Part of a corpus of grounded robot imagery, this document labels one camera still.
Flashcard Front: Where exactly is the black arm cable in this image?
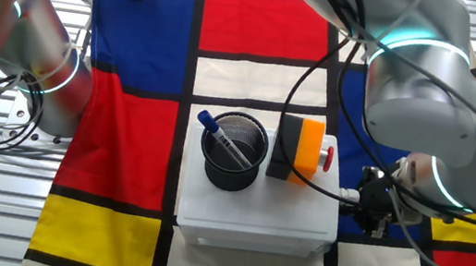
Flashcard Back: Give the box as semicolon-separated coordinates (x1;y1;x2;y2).
261;0;476;266

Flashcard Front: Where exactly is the colour block tablecloth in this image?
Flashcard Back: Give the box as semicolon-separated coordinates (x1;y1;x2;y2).
20;0;476;266

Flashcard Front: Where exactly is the blue capped marker pen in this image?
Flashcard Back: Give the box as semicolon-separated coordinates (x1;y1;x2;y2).
190;108;261;172

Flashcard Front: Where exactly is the orange and black button box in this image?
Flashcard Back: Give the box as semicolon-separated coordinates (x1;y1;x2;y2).
264;112;327;188

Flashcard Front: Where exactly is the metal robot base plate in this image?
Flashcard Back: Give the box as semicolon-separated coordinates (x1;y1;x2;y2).
0;89;81;151

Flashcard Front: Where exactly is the white drawer cabinet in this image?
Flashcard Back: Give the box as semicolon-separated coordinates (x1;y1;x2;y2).
172;115;353;265

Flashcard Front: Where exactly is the black mesh pen holder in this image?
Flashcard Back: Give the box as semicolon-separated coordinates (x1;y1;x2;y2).
193;106;274;197

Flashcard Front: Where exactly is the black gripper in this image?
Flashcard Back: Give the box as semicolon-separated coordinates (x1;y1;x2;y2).
348;164;402;242

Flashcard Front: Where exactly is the red mushroom push button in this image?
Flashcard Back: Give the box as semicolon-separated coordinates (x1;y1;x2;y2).
322;144;337;175

